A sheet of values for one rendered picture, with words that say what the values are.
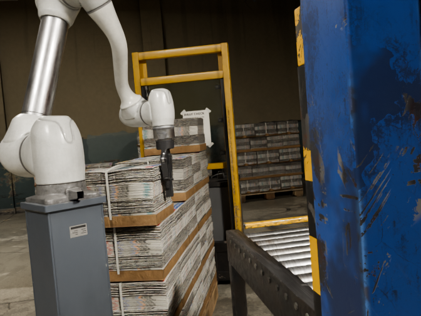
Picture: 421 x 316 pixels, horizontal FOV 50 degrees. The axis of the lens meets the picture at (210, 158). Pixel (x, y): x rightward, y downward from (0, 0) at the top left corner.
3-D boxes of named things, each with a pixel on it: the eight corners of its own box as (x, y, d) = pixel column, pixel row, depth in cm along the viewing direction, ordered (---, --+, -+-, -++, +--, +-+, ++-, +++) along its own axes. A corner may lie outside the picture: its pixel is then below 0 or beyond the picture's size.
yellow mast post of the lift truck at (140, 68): (151, 275, 359) (131, 52, 350) (153, 271, 368) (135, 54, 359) (162, 274, 358) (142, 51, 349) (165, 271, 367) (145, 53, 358)
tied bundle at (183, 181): (116, 205, 241) (113, 163, 240) (133, 197, 270) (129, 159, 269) (186, 202, 236) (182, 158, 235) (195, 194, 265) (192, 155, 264)
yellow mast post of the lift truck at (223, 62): (233, 272, 350) (215, 43, 341) (234, 268, 359) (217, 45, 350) (245, 271, 349) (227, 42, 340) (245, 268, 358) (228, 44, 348)
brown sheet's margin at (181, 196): (116, 204, 241) (116, 196, 241) (133, 197, 270) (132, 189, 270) (186, 200, 236) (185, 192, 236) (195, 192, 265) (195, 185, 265)
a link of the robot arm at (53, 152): (51, 185, 136) (44, 112, 135) (22, 185, 148) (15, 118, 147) (96, 179, 149) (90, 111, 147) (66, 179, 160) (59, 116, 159)
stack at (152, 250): (88, 425, 189) (68, 229, 185) (157, 313, 305) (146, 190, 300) (178, 426, 184) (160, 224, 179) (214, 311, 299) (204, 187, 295)
